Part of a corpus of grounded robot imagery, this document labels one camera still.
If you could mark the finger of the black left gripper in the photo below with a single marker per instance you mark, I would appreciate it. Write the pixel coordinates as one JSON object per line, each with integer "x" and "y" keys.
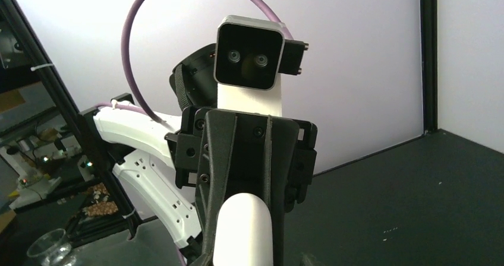
{"x": 219, "y": 131}
{"x": 281, "y": 139}

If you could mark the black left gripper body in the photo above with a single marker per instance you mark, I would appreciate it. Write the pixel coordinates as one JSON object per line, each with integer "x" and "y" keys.
{"x": 248, "y": 172}

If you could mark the white earbud charging case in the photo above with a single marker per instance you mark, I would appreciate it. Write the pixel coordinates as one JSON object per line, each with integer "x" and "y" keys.
{"x": 243, "y": 232}

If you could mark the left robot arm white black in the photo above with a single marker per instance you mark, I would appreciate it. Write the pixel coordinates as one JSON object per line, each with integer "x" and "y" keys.
{"x": 134, "y": 146}

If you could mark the clear glass cup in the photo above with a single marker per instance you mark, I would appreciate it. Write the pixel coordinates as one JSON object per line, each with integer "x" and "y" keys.
{"x": 51, "y": 248}

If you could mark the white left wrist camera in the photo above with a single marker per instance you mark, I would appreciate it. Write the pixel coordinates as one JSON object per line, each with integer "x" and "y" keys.
{"x": 251, "y": 57}

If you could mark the black frame post left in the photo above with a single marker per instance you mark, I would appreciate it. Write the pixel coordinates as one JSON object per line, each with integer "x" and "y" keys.
{"x": 428, "y": 27}

